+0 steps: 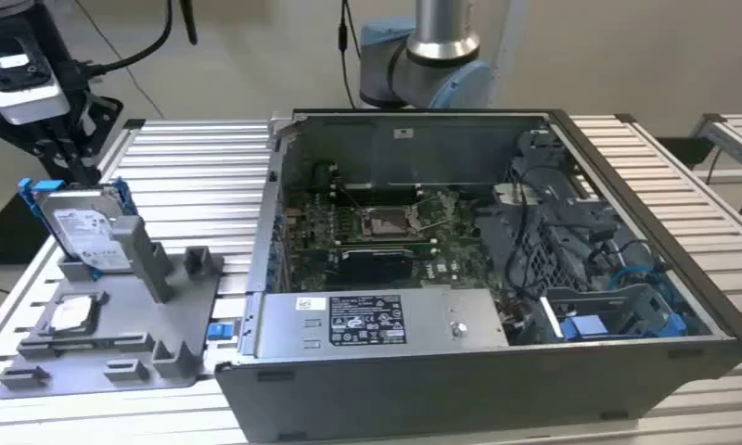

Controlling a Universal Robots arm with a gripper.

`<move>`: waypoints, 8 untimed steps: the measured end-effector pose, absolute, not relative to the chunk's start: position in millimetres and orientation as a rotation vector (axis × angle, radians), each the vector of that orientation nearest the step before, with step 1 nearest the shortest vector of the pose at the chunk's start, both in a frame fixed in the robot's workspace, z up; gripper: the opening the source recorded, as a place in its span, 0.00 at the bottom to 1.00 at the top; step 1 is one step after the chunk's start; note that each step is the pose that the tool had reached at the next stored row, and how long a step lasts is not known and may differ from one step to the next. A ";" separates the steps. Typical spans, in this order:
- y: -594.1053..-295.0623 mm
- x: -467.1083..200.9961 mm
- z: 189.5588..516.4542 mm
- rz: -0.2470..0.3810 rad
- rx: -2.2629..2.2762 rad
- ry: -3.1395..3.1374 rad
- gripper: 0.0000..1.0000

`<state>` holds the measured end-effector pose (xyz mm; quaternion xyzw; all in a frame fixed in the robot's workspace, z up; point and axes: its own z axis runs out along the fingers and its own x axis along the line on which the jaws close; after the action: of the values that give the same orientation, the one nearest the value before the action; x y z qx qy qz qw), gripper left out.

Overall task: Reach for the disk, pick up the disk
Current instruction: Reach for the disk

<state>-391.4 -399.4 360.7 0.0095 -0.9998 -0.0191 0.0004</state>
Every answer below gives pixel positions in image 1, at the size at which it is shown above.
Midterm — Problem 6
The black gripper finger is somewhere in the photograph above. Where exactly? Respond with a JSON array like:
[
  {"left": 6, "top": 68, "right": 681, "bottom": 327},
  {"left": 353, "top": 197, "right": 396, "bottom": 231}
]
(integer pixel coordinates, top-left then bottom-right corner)
[
  {"left": 76, "top": 87, "right": 125, "bottom": 186},
  {"left": 0, "top": 110, "right": 85, "bottom": 184}
]

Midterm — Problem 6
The hard disk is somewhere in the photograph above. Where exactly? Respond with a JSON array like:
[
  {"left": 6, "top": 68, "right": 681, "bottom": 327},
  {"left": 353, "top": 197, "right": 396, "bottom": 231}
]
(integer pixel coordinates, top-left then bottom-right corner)
[{"left": 15, "top": 175, "right": 138, "bottom": 279}]

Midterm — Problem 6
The disk bay with blue latch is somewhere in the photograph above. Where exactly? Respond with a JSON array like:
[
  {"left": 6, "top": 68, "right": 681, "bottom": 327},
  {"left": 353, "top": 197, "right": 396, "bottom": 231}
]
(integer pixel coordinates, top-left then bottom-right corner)
[{"left": 540, "top": 282, "right": 713, "bottom": 347}]

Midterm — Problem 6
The black stand base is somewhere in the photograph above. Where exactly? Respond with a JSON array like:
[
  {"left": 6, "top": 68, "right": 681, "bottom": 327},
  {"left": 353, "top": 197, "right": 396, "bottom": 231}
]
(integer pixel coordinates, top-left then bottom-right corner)
[{"left": 0, "top": 183, "right": 60, "bottom": 266}]

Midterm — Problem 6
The black antenna stick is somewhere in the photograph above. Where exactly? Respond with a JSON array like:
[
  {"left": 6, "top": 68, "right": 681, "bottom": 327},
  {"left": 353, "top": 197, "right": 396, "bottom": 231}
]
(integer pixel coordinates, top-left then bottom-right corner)
[{"left": 177, "top": 0, "right": 198, "bottom": 46}]

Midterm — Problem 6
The silver CPU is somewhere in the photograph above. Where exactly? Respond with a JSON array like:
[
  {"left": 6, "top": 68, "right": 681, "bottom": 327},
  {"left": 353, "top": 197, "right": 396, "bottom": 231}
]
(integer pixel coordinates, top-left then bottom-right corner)
[{"left": 54, "top": 296, "right": 100, "bottom": 334}]

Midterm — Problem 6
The grey parts rack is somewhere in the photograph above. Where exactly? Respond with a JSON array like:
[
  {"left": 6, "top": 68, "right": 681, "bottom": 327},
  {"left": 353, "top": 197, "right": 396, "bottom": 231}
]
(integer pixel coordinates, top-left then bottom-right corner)
[{"left": 0, "top": 215, "right": 228, "bottom": 400}]

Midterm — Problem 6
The thin metal locking lever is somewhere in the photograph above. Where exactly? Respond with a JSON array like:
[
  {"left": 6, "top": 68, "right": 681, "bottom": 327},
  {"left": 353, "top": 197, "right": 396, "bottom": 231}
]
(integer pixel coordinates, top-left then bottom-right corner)
[{"left": 339, "top": 184, "right": 369, "bottom": 210}]

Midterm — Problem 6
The CPU socket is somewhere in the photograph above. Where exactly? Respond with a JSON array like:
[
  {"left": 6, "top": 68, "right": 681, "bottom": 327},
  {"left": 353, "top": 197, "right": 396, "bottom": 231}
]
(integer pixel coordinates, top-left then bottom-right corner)
[{"left": 361, "top": 208, "right": 419, "bottom": 237}]

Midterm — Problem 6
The black graphics card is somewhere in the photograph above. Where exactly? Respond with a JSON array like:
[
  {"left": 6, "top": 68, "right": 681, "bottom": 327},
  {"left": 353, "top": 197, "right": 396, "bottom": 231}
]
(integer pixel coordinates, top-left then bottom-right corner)
[{"left": 337, "top": 248, "right": 413, "bottom": 285}]

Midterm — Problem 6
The metal socket cover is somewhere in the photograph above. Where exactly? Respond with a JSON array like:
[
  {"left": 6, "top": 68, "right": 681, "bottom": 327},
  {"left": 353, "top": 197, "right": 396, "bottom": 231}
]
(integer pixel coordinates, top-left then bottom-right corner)
[{"left": 407, "top": 193, "right": 456, "bottom": 235}]

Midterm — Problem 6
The silver power supply unit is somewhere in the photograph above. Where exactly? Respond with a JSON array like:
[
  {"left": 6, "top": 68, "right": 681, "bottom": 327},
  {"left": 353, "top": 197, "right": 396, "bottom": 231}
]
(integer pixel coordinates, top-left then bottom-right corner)
[{"left": 256, "top": 289, "right": 510, "bottom": 361}]

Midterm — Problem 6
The green motherboard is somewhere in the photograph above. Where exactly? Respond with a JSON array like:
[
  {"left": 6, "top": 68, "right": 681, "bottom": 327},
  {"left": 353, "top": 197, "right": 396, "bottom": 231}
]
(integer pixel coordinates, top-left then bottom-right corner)
[{"left": 280, "top": 183, "right": 496, "bottom": 293}]

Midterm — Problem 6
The grey metal drive cage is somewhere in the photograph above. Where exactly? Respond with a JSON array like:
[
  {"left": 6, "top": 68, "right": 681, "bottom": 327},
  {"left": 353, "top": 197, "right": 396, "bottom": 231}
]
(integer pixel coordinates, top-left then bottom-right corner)
[{"left": 479, "top": 155, "right": 657, "bottom": 298}]

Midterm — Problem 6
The black open PC case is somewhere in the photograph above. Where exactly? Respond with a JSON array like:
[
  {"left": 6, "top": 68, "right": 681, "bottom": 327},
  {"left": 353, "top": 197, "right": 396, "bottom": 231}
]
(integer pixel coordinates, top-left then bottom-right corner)
[{"left": 213, "top": 107, "right": 742, "bottom": 441}]

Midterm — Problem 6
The black box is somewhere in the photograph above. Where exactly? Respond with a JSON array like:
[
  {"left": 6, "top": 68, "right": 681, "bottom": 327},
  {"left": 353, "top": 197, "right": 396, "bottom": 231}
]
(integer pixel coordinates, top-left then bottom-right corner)
[{"left": 658, "top": 136, "right": 717, "bottom": 171}]

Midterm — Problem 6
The aluminium slat side table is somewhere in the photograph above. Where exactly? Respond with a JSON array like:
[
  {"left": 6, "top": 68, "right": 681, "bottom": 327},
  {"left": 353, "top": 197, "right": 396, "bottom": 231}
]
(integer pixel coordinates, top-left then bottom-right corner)
[{"left": 691, "top": 113, "right": 742, "bottom": 177}]

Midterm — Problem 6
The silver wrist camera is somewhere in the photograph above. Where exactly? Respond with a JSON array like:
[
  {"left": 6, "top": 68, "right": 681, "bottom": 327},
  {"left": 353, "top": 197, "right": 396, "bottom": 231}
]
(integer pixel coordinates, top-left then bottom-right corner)
[{"left": 0, "top": 36, "right": 73, "bottom": 125}]

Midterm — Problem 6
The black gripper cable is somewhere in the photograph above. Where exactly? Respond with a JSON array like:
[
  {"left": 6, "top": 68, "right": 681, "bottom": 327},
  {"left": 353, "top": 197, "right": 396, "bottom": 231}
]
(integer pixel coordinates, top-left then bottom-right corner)
[{"left": 82, "top": 0, "right": 176, "bottom": 78}]

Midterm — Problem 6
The thin hanging black cable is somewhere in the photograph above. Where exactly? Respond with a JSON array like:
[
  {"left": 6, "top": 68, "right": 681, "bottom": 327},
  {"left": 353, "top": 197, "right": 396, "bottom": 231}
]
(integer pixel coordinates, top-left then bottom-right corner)
[{"left": 335, "top": 0, "right": 359, "bottom": 110}]

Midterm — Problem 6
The long black wire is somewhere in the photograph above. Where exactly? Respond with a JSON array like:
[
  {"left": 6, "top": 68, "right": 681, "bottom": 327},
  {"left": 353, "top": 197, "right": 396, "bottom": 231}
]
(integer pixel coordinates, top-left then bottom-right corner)
[{"left": 507, "top": 166, "right": 616, "bottom": 298}]

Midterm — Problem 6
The blue wire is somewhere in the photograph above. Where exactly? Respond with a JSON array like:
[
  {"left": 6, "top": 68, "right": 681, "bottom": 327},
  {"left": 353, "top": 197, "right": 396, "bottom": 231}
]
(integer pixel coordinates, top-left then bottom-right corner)
[{"left": 611, "top": 262, "right": 670, "bottom": 299}]

